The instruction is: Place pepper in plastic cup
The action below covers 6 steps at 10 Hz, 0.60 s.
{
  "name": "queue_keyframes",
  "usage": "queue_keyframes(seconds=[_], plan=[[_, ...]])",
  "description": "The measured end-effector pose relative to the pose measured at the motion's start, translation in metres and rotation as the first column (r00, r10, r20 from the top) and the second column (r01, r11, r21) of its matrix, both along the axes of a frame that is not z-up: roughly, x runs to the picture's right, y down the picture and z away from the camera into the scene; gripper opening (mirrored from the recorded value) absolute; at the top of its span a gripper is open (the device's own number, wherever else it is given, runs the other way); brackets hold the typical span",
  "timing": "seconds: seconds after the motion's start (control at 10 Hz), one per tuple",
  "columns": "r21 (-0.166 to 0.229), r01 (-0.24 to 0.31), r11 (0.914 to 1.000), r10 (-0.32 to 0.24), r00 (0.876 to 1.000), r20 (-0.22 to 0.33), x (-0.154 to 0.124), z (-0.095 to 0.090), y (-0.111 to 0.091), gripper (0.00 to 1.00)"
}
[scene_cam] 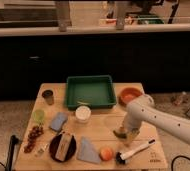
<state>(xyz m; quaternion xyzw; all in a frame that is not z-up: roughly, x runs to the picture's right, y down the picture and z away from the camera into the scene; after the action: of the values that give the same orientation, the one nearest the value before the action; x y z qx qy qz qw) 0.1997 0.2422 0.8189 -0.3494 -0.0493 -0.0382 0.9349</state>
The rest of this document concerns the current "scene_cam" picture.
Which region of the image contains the brown wooden block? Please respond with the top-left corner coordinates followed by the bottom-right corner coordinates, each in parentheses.
top-left (55, 133), bottom-right (72, 161)

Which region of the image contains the black round plate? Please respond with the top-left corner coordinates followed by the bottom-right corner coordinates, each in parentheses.
top-left (49, 133), bottom-right (77, 162)

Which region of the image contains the dark metal cup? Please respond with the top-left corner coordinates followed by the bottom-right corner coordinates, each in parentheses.
top-left (42, 90), bottom-right (54, 105)

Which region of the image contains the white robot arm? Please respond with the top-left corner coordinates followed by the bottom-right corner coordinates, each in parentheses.
top-left (114, 94), bottom-right (190, 145)

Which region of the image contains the orange bowl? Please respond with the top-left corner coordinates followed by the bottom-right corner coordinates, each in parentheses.
top-left (119, 87), bottom-right (142, 106)

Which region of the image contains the white black dish brush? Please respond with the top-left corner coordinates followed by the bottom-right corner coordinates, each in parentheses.
top-left (115, 139), bottom-right (155, 164)

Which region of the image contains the blue sponge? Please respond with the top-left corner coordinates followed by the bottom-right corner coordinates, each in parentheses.
top-left (50, 112), bottom-right (68, 132)

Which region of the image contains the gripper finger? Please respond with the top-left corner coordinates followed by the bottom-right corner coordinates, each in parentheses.
top-left (125, 131), bottom-right (138, 146)
top-left (116, 127), bottom-right (126, 136)

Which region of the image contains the orange fruit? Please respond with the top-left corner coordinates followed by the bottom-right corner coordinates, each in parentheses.
top-left (100, 147), bottom-right (114, 161)

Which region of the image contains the black stand pole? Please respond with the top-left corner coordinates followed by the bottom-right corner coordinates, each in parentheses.
top-left (5, 135), bottom-right (19, 171)

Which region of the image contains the green chili pepper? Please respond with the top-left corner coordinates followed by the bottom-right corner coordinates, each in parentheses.
top-left (113, 130), bottom-right (127, 139)

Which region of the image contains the bunch of red grapes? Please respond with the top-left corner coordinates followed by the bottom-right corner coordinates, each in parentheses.
top-left (24, 126), bottom-right (44, 153)

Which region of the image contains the green plastic tray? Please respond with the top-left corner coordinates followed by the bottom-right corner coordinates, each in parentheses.
top-left (64, 75), bottom-right (117, 110)

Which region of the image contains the blue folded cloth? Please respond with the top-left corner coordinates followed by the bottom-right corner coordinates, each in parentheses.
top-left (77, 137), bottom-right (101, 164)

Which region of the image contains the small clear wrapped item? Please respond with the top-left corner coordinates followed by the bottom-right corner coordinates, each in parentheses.
top-left (35, 144), bottom-right (49, 157)

